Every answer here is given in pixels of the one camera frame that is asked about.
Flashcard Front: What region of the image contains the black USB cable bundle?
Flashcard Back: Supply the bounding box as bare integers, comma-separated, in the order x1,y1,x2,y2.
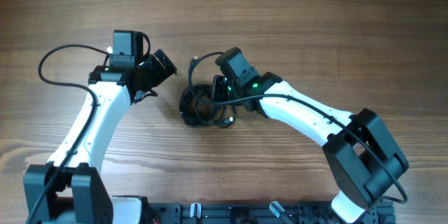
178,55,237,129

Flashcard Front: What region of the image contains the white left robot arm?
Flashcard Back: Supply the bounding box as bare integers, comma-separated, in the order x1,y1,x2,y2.
23,30,176,223

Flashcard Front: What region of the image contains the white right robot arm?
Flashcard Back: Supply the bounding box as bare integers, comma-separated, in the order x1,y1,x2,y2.
214,47,409,223

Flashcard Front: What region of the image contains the black left camera cable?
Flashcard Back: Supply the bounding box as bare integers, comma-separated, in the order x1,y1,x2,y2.
26,43,110,224

